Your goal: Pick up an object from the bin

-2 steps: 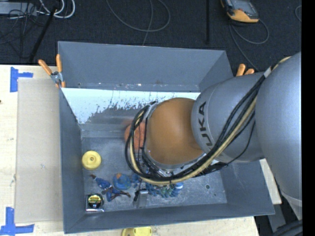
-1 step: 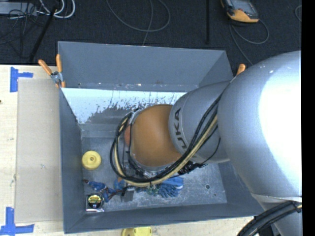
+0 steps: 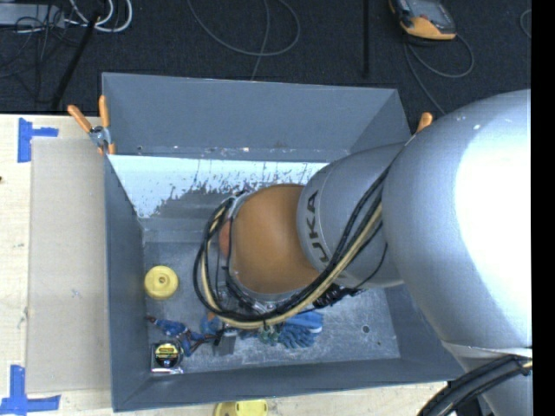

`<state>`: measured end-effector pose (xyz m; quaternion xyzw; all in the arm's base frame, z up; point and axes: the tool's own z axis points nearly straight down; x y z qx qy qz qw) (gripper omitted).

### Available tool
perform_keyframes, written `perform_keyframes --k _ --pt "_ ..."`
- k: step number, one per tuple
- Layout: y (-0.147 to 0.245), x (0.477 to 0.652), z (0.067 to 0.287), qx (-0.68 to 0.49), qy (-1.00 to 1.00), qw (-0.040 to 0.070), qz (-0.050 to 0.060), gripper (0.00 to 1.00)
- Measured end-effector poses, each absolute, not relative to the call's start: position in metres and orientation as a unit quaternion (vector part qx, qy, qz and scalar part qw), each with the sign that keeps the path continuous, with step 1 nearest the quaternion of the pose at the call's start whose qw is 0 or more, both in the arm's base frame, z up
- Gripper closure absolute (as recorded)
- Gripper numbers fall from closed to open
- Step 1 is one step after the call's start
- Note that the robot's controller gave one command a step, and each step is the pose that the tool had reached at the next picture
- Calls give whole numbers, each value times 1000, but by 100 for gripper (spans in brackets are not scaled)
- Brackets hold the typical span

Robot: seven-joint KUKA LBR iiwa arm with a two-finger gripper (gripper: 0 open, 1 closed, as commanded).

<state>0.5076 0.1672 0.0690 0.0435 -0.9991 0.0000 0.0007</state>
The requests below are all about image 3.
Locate pale grey metal gripper finger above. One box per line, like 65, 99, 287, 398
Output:
212, 327, 238, 357

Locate blue and white brush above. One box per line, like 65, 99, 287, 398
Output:
276, 309, 325, 349

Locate black and yellow tape measure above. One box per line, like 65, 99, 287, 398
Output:
150, 340, 186, 375

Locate yellow flat round piece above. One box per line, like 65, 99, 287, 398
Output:
212, 399, 270, 416

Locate yellow round disc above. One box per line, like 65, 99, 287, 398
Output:
144, 265, 180, 301

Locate pale wood flat board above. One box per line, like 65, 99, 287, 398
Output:
24, 136, 112, 394

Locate grey metal bin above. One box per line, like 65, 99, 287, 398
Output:
100, 72, 467, 413

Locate blue clips with red-brown wire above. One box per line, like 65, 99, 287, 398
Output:
146, 314, 223, 358

